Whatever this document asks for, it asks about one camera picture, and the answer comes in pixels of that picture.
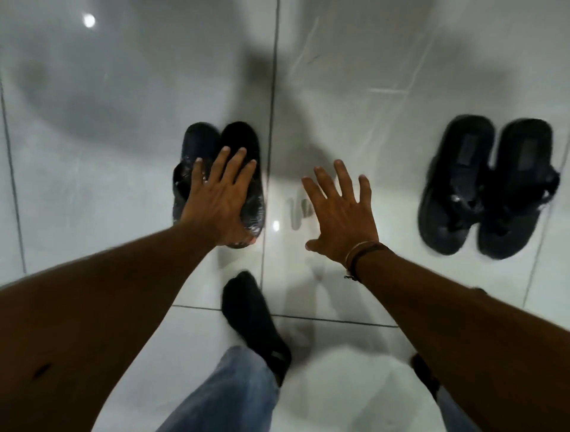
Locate black flip-flop sandal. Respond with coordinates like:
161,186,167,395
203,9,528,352
417,114,496,257
477,117,561,261

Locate person's left forearm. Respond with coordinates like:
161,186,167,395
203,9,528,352
0,221,220,432

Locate person's left black sock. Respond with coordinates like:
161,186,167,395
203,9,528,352
221,270,293,388

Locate brown cord wrist bracelet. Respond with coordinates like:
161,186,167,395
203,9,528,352
343,240,391,282

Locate person's right forearm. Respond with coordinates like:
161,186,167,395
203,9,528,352
355,246,570,432

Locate person's left hand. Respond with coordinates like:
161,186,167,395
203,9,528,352
179,146,258,248

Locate person's right black sock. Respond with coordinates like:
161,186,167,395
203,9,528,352
410,353,441,401

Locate person's black sock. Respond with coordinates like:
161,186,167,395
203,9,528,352
221,270,293,388
410,353,441,401

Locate blue jeans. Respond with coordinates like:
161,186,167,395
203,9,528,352
156,346,484,432

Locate plastic-wrapped black flip-flop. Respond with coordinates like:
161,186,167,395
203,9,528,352
220,120,267,249
172,122,222,224

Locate person's right hand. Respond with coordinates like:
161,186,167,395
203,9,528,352
301,160,380,267

